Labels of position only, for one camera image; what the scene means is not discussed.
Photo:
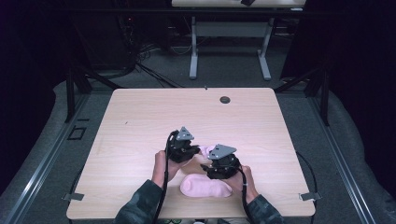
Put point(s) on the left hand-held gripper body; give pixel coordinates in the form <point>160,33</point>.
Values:
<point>180,149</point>

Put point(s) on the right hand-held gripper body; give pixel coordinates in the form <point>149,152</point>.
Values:
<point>224,165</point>

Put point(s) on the pink sock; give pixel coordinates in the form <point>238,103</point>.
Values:
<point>206,152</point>
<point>205,186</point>

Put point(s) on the person's right hand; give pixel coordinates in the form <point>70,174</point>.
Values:
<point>241,185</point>

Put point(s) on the person's left hand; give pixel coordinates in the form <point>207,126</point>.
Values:
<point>160,168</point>

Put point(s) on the desk with grey legs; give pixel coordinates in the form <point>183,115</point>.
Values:
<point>230,29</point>

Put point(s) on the black object on desk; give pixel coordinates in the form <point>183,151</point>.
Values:
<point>247,2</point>

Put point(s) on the grey metal table bracket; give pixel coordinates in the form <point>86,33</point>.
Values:
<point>74,196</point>
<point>309,196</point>

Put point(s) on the aluminium floor rail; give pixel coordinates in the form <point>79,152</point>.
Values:
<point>341,161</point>
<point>43,161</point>

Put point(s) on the black metal frame stand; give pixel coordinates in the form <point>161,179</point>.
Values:
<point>71,93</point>
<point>324,99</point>

